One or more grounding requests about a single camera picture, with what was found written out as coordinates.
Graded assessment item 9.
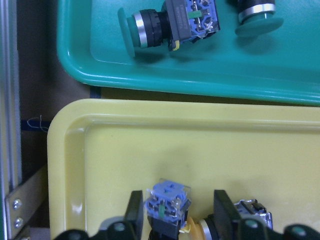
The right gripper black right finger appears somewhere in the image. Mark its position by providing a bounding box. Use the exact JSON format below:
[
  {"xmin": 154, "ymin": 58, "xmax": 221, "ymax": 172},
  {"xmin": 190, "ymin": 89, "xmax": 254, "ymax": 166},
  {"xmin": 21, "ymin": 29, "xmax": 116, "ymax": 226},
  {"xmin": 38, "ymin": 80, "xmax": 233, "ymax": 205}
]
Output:
[{"xmin": 213, "ymin": 189, "xmax": 241, "ymax": 240}]

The green plastic tray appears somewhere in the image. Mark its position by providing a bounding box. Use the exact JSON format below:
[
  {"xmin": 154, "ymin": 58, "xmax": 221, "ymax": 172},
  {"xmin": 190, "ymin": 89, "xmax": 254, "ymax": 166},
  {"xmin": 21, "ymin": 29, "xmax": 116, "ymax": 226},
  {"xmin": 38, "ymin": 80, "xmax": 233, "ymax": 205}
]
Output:
[{"xmin": 57, "ymin": 0, "xmax": 320, "ymax": 106}]

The green conveyor belt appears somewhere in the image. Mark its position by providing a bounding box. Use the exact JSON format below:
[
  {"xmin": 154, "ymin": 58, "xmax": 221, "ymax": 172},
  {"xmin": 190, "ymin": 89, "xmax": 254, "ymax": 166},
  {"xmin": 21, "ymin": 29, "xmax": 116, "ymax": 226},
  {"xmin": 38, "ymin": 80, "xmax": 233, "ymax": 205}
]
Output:
[{"xmin": 0, "ymin": 0, "xmax": 48, "ymax": 240}]

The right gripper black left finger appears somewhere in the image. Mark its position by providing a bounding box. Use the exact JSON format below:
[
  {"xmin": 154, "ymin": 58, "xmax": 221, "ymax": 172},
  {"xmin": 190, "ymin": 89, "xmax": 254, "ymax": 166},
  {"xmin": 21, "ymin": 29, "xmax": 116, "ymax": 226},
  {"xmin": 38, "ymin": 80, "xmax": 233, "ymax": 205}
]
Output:
[{"xmin": 124, "ymin": 190, "xmax": 144, "ymax": 240}]

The yellow plastic tray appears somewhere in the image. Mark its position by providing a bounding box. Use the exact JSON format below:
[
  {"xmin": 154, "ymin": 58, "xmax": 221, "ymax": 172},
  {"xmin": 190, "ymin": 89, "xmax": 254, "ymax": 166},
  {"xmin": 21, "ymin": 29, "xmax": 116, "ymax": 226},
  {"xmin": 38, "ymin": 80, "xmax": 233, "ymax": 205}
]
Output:
[{"xmin": 47, "ymin": 99, "xmax": 320, "ymax": 238}]

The yellow push button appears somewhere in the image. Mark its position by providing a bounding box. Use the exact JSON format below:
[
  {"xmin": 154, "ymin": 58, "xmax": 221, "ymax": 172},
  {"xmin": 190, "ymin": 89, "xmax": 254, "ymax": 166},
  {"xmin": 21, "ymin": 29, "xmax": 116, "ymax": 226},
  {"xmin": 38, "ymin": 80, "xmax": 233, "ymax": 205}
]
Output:
[
  {"xmin": 144, "ymin": 178, "xmax": 192, "ymax": 240},
  {"xmin": 182, "ymin": 196, "xmax": 273, "ymax": 240}
]

